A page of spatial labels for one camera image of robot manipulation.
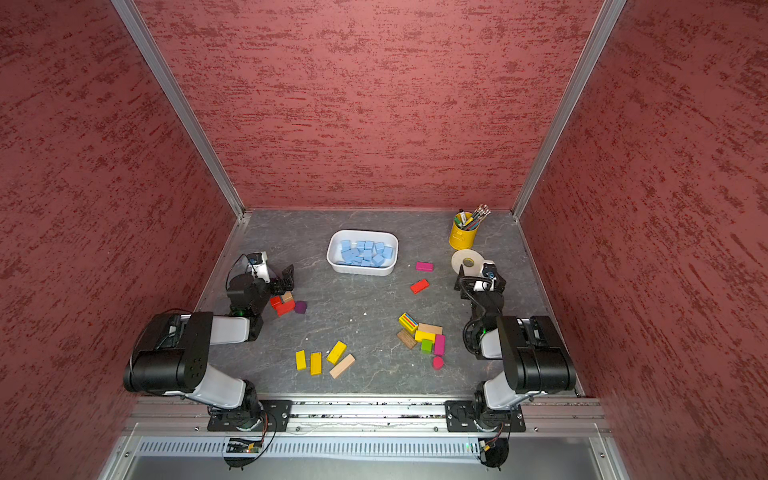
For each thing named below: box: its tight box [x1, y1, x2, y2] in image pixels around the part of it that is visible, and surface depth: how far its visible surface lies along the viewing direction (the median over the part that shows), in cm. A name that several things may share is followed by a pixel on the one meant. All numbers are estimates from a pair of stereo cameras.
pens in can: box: [453, 204, 491, 231], surface depth 102 cm
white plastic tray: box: [326, 230, 399, 276], surface depth 108 cm
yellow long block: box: [326, 340, 348, 365], surface depth 85 cm
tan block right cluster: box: [417, 323, 443, 335], surface depth 91 cm
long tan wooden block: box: [329, 353, 356, 379], surface depth 83 cm
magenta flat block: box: [415, 262, 434, 273], surface depth 107 cm
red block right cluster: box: [410, 279, 429, 294], surface depth 101 cm
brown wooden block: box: [397, 329, 418, 349], surface depth 89 cm
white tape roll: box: [451, 249, 485, 277], surface depth 108 cm
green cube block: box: [421, 339, 433, 354], surface depth 86 cm
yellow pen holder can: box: [448, 211, 480, 250], surface depth 106 cm
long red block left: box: [275, 300, 295, 317], surface depth 94 cm
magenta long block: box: [434, 334, 447, 356], surface depth 87 cm
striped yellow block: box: [399, 312, 419, 335], surface depth 90 cm
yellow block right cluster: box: [415, 330, 436, 344], surface depth 89 cm
